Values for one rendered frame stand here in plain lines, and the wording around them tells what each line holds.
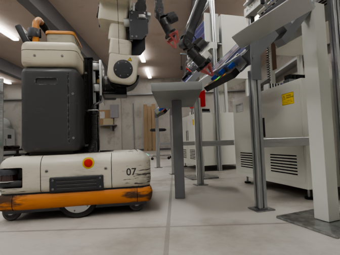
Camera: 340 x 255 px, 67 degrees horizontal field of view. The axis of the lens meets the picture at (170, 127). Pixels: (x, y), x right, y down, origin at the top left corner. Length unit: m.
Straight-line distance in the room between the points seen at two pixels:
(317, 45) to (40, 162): 1.22
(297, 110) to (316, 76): 0.38
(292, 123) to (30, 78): 1.31
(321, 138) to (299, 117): 0.38
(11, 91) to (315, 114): 12.88
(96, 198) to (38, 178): 0.26
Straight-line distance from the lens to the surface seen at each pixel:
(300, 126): 1.45
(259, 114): 1.23
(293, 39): 2.07
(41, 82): 1.33
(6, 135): 12.45
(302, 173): 1.47
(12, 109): 13.23
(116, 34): 1.56
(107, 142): 11.42
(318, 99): 1.10
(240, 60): 1.35
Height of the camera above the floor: 0.32
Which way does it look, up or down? 3 degrees up
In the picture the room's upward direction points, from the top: 2 degrees counter-clockwise
